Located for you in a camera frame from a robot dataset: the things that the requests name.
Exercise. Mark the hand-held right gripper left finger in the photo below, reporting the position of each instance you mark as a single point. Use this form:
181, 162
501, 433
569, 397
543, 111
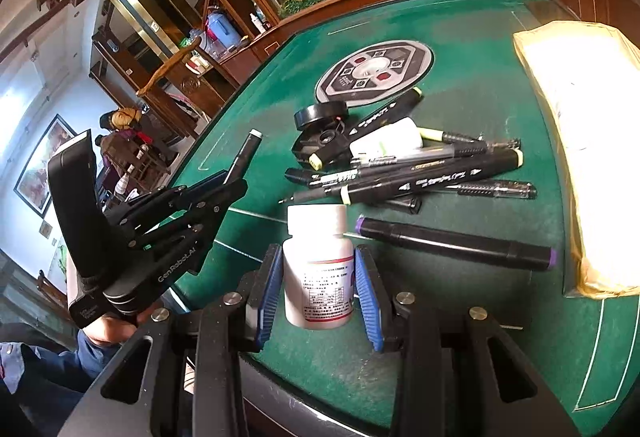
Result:
267, 297

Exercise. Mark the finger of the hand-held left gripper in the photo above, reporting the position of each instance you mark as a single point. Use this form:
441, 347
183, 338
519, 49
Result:
200, 194
190, 232

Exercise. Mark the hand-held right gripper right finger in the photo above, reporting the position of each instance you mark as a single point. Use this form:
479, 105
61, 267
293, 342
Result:
367, 297

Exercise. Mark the white pill bottle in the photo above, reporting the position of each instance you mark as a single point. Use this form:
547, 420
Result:
317, 282

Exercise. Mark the black marker white cap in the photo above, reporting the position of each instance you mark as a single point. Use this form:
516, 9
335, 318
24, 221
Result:
247, 149

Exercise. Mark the black marker purple caps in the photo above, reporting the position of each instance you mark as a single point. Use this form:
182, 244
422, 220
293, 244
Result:
450, 242

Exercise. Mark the black pen striped label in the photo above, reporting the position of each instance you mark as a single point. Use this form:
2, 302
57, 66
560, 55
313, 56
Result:
305, 177

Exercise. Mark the thin black pen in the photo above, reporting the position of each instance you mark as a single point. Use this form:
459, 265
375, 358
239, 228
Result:
310, 196

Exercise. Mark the black fan-shaped plastic part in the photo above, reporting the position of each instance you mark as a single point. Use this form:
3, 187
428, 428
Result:
327, 142

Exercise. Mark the black tape roll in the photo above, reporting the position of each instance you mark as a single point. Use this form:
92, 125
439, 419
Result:
312, 114

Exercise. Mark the large black marker pale caps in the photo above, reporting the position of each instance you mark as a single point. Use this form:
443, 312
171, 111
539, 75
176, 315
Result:
440, 177

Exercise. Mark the white tube green label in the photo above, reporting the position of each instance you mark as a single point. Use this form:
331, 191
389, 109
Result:
385, 139

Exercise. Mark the grey pen black grip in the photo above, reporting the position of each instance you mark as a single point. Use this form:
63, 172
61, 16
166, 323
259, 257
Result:
450, 152

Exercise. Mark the clear black gel pen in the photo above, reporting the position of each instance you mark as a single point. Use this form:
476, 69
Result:
500, 190

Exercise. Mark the yellow pen black grip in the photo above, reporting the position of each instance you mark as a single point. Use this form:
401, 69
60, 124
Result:
435, 134

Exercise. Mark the black marker yellow-green cap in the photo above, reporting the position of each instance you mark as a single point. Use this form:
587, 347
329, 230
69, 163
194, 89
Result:
385, 114

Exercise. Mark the yellow-taped white box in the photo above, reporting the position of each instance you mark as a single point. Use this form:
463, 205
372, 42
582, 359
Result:
590, 117

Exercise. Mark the person's left forearm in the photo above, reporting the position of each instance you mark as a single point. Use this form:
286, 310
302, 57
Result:
50, 367

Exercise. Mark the person's left hand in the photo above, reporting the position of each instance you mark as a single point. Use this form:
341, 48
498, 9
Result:
112, 332

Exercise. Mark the wooden chair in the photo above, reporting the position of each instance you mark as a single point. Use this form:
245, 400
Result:
170, 64

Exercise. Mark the blue water jug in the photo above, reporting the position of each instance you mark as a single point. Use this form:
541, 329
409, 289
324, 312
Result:
222, 32

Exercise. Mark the wooden shelf cabinet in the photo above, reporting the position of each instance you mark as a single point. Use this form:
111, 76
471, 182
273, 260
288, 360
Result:
150, 32

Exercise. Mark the small white bottle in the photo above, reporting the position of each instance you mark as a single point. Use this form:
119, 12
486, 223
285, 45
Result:
256, 22

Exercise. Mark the round table control panel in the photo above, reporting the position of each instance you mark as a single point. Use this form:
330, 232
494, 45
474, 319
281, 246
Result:
350, 82

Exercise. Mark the framed wall painting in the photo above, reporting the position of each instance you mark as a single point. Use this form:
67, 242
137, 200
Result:
40, 167

